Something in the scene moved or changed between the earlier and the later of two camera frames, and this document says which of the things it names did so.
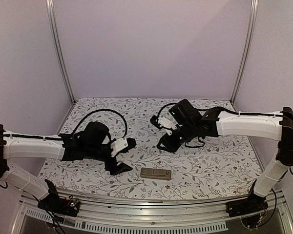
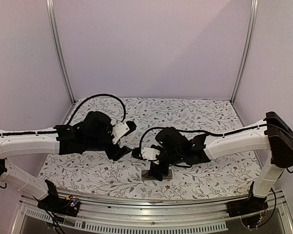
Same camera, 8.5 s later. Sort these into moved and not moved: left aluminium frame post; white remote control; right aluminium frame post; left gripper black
Moved: left gripper black
Not moved: white remote control; left aluminium frame post; right aluminium frame post
